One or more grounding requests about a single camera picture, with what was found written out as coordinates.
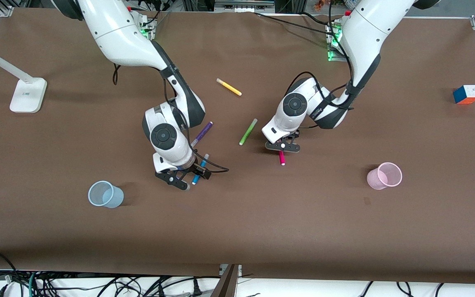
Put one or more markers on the white desk lamp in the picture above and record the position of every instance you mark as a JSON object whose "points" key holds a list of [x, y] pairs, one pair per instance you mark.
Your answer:
{"points": [[27, 97]]}

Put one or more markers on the brown table cover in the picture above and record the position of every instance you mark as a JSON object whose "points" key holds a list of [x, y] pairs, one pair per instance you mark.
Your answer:
{"points": [[237, 222]]}

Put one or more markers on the yellow marker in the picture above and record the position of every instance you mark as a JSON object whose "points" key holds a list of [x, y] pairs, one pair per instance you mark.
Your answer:
{"points": [[229, 87]]}

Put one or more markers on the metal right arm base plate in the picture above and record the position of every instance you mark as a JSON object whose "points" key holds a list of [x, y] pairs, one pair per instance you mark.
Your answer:
{"points": [[149, 27]]}

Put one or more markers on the blue mesh cup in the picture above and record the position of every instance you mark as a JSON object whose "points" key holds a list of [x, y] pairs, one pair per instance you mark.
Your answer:
{"points": [[114, 198]]}

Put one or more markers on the multicolour puzzle cube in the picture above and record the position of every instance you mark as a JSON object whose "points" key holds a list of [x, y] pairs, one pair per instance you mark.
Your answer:
{"points": [[466, 95]]}

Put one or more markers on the pink mesh cup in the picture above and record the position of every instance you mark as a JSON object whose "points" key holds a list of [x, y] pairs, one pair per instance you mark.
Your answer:
{"points": [[375, 179]]}

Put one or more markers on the purple marker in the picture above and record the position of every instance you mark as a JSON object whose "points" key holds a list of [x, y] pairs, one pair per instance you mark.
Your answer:
{"points": [[203, 132]]}

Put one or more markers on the blue marker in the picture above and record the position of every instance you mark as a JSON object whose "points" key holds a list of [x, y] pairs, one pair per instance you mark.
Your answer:
{"points": [[205, 159]]}

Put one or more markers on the pink marker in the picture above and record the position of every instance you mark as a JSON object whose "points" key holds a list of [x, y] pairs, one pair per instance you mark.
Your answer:
{"points": [[282, 158]]}

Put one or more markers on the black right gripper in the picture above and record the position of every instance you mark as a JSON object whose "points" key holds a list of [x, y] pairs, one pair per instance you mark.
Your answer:
{"points": [[196, 169]]}

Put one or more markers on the grey metal table beam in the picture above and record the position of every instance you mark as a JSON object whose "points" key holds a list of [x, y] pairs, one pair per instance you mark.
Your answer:
{"points": [[227, 284]]}

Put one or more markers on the green marker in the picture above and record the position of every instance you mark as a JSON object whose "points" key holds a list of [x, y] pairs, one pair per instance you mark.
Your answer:
{"points": [[248, 132]]}

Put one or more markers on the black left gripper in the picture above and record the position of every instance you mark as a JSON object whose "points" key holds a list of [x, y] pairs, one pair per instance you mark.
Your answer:
{"points": [[295, 135]]}

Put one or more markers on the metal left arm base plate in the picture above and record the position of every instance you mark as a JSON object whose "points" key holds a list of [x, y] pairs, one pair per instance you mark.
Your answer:
{"points": [[331, 51]]}

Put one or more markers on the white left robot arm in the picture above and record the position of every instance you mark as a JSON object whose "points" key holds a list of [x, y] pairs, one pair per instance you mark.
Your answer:
{"points": [[365, 33]]}

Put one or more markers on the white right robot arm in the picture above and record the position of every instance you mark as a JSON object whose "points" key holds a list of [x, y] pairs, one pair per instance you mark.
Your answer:
{"points": [[118, 29]]}

